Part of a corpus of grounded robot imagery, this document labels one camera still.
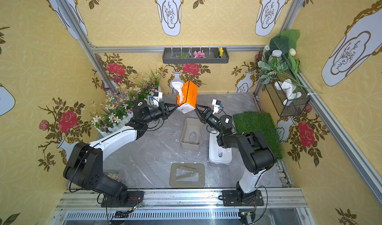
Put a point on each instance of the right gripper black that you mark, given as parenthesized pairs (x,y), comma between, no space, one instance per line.
(206,116)

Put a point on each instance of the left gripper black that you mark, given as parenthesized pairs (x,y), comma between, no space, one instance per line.
(164,110)

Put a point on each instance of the orange tissue pack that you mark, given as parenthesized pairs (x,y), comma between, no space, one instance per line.
(187,95)

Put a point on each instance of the beige tissue box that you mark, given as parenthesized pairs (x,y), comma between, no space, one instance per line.
(192,134)

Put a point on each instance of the white tissue box lid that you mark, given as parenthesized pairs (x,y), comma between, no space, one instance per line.
(226,158)

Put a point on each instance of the olive green frame tray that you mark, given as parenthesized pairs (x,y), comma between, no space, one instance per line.
(187,175)

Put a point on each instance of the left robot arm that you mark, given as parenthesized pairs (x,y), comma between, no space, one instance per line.
(85,165)

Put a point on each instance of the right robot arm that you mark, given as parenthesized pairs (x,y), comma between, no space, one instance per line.
(255,152)

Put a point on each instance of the green artificial grass mat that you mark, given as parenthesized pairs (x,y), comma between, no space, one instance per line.
(247,122)

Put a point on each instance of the white fence flower planter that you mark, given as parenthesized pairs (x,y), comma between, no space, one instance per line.
(117,110)

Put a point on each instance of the pink artificial flower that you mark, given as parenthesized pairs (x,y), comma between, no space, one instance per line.
(199,54)

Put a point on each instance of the yellow artificial flower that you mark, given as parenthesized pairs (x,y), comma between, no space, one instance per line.
(221,52)

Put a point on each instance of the white cloth in basket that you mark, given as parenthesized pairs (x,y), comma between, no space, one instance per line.
(289,90)

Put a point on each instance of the green artificial leaf plant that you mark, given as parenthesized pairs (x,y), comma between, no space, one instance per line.
(280,60)

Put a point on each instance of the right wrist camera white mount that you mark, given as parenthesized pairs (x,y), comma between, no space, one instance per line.
(217,106)

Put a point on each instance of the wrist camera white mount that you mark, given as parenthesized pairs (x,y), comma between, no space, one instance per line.
(155,98)
(217,106)

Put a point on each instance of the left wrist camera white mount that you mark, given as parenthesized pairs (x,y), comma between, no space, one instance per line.
(155,98)

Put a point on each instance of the grey wall shelf tray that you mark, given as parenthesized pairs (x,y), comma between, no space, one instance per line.
(185,55)

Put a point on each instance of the black wire wall basket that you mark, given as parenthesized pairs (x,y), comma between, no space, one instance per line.
(277,97)

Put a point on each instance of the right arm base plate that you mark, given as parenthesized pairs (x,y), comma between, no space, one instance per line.
(232,198)

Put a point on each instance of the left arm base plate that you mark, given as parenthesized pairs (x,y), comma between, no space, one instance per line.
(126,199)

